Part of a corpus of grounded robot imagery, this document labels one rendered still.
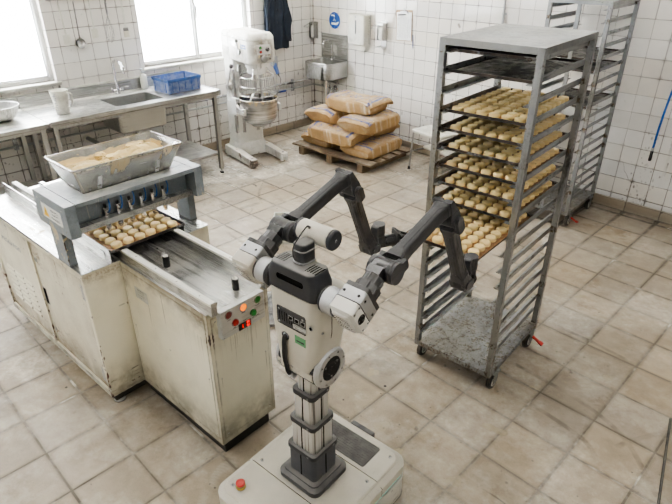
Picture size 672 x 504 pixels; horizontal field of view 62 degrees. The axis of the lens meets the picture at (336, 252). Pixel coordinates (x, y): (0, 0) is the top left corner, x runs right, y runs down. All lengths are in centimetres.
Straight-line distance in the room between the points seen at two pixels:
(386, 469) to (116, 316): 151
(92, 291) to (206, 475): 102
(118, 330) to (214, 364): 71
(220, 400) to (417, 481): 98
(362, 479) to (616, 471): 127
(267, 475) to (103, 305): 115
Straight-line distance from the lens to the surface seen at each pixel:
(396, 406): 314
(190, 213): 317
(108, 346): 308
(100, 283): 290
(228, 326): 244
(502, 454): 301
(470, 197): 296
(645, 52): 556
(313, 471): 236
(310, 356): 193
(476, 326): 352
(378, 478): 248
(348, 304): 167
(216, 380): 259
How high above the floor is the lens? 218
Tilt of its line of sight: 29 degrees down
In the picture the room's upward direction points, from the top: straight up
